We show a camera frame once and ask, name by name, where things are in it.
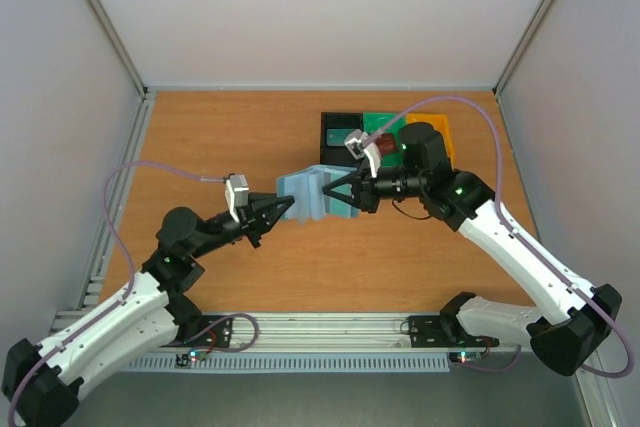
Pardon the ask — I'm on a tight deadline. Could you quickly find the green storage bin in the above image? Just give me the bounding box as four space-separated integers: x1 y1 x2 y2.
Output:
363 112 406 167

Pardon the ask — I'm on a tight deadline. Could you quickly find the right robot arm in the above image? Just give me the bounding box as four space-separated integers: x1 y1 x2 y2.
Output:
323 122 622 376

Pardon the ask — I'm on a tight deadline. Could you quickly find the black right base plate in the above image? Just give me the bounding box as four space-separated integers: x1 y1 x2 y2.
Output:
404 315 500 349

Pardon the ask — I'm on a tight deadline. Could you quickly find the left small circuit board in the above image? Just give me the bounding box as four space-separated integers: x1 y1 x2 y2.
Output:
174 351 208 368

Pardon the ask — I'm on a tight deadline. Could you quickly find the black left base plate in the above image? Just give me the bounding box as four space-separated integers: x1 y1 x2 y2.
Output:
166 314 234 349

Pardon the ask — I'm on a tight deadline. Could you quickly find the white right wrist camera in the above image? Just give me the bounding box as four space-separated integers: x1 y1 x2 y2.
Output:
344 129 382 178

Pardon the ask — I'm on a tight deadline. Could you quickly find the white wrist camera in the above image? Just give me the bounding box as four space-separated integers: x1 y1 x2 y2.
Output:
344 129 382 178
225 174 249 223

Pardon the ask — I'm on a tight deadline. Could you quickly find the aluminium front rail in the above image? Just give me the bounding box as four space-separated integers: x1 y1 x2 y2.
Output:
47 310 596 353

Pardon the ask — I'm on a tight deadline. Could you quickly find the right small circuit board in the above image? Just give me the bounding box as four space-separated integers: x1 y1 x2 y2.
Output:
449 350 485 364

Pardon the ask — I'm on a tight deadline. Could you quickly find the red credit card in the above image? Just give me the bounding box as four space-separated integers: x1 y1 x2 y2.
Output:
375 133 398 158

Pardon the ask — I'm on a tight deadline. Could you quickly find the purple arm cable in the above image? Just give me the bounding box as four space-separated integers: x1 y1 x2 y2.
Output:
7 160 231 426
364 95 632 378

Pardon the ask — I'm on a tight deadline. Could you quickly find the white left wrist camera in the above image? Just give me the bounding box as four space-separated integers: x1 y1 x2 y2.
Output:
225 174 249 223

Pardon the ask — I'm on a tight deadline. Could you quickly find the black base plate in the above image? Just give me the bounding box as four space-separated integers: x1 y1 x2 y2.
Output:
166 314 234 349
404 315 500 349

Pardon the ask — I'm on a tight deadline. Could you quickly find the yellow storage bin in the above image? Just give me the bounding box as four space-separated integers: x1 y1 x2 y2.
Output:
406 113 455 162

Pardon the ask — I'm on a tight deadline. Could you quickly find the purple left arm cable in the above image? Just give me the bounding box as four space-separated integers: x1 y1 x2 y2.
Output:
7 160 231 426

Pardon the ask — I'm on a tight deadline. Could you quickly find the small circuit board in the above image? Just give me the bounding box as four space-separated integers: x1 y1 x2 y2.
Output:
449 350 485 364
174 351 208 368

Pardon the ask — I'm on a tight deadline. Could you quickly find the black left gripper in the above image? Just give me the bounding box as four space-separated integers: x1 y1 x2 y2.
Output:
190 192 294 259

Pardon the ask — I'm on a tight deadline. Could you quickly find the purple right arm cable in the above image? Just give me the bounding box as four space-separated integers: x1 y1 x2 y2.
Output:
364 95 632 378

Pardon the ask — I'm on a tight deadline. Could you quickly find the grey slotted cable duct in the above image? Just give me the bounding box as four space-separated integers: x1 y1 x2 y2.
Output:
123 353 450 375

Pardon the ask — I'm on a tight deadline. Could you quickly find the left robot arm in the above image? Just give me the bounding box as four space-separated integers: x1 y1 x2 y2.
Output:
1 193 295 426

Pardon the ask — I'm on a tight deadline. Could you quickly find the black storage bin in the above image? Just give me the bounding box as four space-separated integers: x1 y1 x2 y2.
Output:
319 112 363 167

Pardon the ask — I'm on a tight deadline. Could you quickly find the teal blue card holder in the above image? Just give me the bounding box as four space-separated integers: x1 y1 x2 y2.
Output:
276 164 355 224

